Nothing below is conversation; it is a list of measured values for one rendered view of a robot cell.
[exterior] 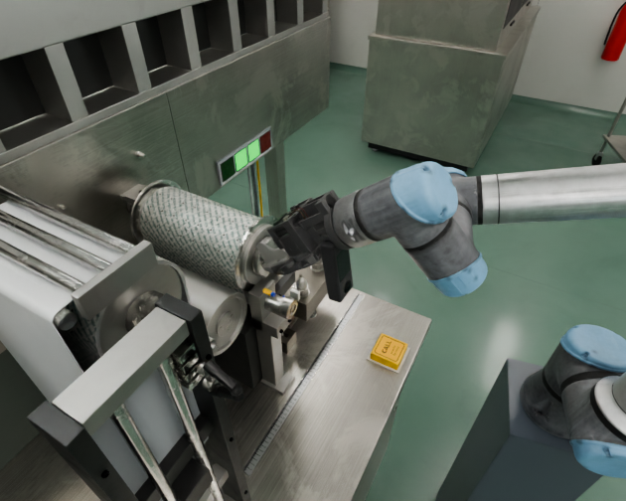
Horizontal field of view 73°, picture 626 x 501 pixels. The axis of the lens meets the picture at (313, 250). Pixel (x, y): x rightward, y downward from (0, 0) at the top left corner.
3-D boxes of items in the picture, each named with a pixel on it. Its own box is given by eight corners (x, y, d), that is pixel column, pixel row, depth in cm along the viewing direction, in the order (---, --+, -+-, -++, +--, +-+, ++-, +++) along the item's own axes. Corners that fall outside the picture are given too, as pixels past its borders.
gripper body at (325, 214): (288, 207, 70) (341, 182, 62) (317, 248, 72) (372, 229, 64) (262, 232, 65) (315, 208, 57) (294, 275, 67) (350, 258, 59)
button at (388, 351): (396, 371, 100) (397, 365, 98) (369, 358, 102) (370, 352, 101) (406, 349, 104) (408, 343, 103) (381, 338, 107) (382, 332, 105)
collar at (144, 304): (166, 363, 54) (153, 331, 50) (132, 344, 57) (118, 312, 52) (199, 328, 59) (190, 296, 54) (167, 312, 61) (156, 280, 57)
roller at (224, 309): (211, 369, 75) (199, 326, 67) (111, 314, 85) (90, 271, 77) (250, 322, 83) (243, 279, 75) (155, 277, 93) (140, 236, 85)
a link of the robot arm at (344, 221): (394, 222, 61) (373, 254, 56) (371, 231, 64) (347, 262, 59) (368, 178, 59) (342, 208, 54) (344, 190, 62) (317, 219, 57)
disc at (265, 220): (241, 306, 78) (231, 246, 69) (238, 305, 79) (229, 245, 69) (284, 259, 88) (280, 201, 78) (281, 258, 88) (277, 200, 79)
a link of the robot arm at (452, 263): (489, 238, 63) (450, 184, 59) (494, 291, 54) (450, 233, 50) (440, 257, 67) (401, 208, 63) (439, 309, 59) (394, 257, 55)
